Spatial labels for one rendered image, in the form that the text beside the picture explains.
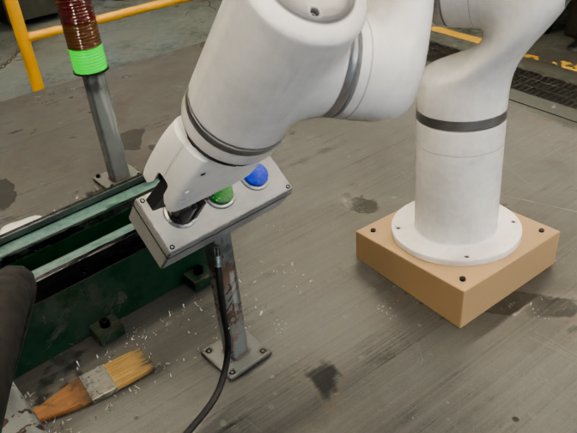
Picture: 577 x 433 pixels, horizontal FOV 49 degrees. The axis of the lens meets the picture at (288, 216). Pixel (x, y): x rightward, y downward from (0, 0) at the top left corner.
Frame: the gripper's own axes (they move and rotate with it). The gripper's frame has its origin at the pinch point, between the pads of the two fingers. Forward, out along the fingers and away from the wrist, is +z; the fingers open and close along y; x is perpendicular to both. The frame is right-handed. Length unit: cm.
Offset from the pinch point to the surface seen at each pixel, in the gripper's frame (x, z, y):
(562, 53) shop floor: -26, 162, -332
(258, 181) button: 1.0, 2.0, -9.5
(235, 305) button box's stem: 10.3, 16.4, -5.3
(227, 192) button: 0.5, 2.0, -5.5
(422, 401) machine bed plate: 32.6, 10.2, -16.3
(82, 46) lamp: -43, 36, -16
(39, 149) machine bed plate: -47, 76, -11
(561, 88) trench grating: -7, 146, -286
